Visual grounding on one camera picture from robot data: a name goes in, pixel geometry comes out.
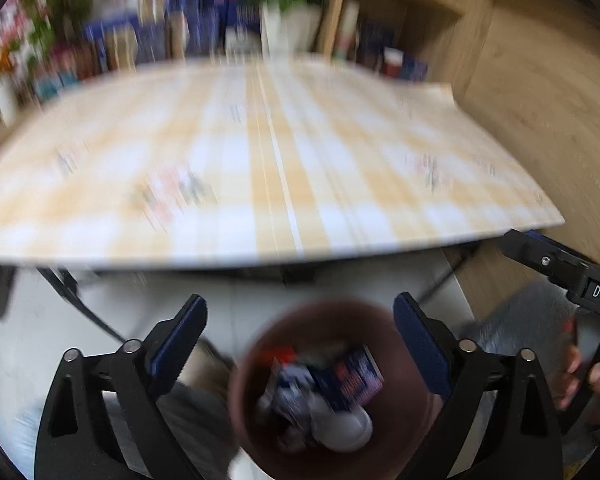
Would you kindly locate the teal blue box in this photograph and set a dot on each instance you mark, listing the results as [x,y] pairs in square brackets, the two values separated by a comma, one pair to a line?
[415,67]

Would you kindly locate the wooden shelf unit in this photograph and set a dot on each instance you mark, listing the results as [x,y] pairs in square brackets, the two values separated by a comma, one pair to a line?
[445,30]

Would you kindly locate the dark blue shelf box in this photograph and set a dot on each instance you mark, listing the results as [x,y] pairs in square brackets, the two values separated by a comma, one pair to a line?
[375,42]

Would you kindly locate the stack of pastel paper cups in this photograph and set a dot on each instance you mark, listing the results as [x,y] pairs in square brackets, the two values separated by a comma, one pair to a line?
[346,30]

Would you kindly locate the yellow checked floral tablecloth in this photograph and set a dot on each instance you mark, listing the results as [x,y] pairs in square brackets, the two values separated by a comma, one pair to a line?
[330,160]

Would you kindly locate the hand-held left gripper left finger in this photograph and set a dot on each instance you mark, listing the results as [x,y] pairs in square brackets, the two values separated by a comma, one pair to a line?
[177,340]

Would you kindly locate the teal container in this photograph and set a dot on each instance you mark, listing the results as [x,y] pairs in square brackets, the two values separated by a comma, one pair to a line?
[55,85]

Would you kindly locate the brown plastic bin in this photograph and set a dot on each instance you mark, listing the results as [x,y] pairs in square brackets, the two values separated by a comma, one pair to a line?
[330,320]

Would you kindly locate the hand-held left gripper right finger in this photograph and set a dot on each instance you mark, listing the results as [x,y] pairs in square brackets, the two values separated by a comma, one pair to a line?
[422,340]

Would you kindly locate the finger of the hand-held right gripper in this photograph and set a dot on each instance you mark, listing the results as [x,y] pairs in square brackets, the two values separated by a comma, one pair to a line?
[530,251]

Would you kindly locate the person's fuzzy clothing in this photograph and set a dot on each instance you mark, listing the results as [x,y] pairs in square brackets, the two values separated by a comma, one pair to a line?
[520,320]

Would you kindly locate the crushed red soda can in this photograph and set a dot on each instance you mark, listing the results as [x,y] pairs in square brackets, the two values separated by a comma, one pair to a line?
[282,354]

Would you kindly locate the black folding table frame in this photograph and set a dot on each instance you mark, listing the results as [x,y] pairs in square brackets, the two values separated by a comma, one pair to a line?
[80,300]

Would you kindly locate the blue gift box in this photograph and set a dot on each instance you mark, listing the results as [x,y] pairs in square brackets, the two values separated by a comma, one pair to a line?
[112,47]
[215,22]
[180,15]

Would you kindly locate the red cup with white lid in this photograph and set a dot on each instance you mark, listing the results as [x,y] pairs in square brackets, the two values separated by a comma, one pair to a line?
[393,62]

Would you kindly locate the pink blossom bouquet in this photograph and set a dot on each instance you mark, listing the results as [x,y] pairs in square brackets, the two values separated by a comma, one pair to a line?
[60,0]

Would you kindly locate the grey white wrapper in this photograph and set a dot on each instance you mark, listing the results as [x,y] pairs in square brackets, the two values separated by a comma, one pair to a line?
[292,390]

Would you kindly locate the white flower pot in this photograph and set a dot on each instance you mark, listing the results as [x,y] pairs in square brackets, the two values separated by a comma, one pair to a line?
[290,30]

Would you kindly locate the blue carton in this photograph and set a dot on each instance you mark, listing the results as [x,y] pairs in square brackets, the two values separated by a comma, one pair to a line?
[350,380]

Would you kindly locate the red woven basket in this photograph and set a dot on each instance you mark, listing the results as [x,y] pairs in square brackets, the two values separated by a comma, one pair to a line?
[75,62]

